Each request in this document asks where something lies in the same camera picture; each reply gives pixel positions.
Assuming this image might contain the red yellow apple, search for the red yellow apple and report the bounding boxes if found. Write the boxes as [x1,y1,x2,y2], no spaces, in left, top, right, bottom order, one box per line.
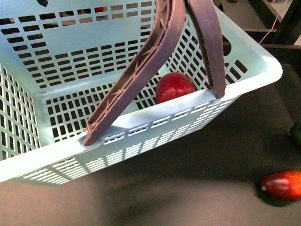
[156,72,195,104]

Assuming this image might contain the pink basket handle front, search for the pink basket handle front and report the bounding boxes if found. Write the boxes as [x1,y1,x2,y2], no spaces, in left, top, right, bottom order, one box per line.
[83,0,185,146]

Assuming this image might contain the pink basket handle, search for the pink basket handle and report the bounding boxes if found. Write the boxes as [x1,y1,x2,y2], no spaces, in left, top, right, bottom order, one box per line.
[83,0,185,146]
[186,0,226,99]

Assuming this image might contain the light blue plastic basket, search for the light blue plastic basket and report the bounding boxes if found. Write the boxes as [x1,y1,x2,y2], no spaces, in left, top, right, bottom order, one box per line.
[0,0,282,186]

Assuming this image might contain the green avocado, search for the green avocado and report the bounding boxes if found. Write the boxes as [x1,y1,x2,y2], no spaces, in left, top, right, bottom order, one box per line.
[290,122,301,148]

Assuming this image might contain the red mango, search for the red mango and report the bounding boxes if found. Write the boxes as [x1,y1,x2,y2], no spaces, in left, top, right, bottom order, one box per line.
[260,169,301,201]

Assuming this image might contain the pink cable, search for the pink cable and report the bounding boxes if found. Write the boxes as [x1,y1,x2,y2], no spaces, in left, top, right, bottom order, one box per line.
[258,0,288,45]

